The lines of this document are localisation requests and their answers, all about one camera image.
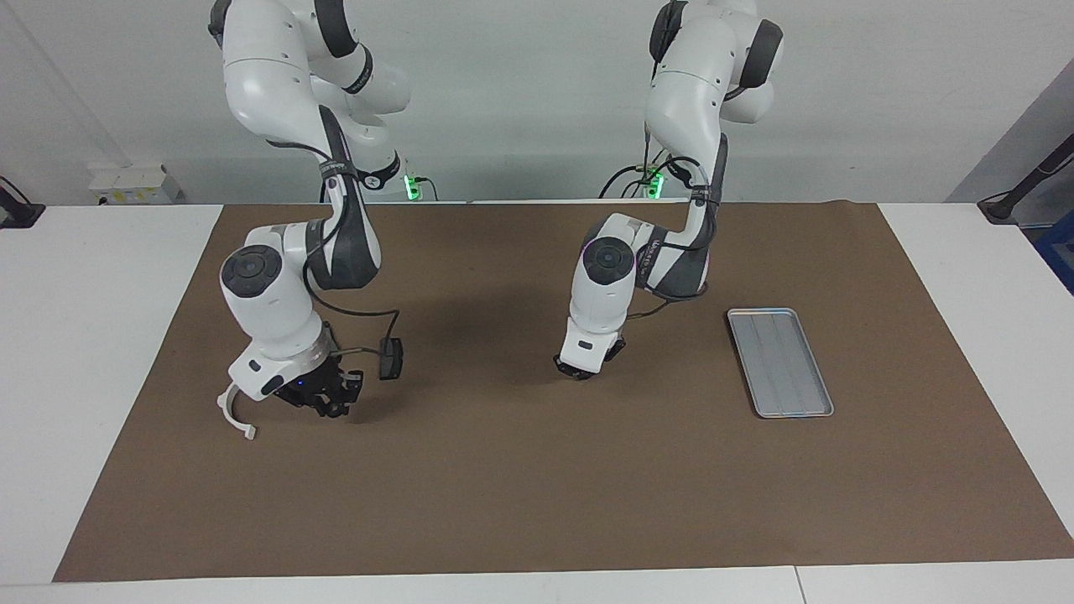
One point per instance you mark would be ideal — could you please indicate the dark grey brake pad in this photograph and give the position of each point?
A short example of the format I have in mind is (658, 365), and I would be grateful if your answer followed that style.
(391, 361)

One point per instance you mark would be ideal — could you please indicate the brown table mat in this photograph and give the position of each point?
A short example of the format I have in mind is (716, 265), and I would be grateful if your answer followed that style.
(537, 470)

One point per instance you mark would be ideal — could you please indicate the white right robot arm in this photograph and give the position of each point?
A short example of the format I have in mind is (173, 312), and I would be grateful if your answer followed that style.
(268, 294)

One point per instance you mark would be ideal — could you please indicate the silver metal tray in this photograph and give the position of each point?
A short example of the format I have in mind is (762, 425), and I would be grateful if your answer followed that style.
(776, 361)

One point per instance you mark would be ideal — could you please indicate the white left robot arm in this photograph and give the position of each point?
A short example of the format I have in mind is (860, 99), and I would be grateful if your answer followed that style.
(688, 92)

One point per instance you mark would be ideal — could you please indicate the white power strip box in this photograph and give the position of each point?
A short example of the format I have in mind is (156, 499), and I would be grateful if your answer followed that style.
(130, 184)

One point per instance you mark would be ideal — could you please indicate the white curved plastic bracket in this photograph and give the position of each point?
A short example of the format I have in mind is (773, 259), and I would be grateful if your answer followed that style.
(228, 415)

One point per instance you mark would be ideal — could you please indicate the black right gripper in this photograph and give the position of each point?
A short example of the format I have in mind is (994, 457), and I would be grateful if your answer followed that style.
(323, 386)

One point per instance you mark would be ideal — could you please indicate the blue crate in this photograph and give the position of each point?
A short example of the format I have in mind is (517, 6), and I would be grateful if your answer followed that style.
(1059, 252)

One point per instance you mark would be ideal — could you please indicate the black clamp mount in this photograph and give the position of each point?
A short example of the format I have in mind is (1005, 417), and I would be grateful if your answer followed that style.
(18, 214)

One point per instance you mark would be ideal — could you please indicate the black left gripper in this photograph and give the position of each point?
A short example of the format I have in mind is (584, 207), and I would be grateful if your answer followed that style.
(617, 352)

